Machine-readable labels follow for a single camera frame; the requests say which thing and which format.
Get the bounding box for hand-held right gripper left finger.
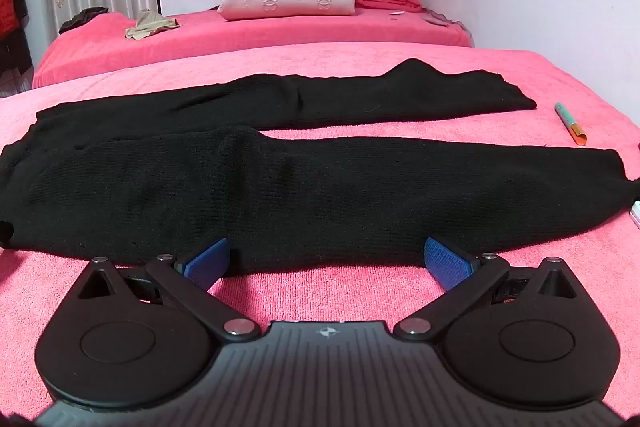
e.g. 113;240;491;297
75;238;261;341

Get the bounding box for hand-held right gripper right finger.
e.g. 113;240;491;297
392;237;581;341

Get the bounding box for black pants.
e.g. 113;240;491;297
0;58;640;275

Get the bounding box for green and orange pen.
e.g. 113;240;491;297
554;102;589;146

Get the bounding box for pink bed with terry cover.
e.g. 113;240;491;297
0;43;640;427

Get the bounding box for pink bed with pillows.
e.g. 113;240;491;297
32;4;476;88

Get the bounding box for dark patterned cloth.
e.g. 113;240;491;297
422;9;471;32

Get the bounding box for beige crumpled cloth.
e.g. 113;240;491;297
125;9;182;42

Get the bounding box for dark crumpled cloth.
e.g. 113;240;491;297
59;7;110;35

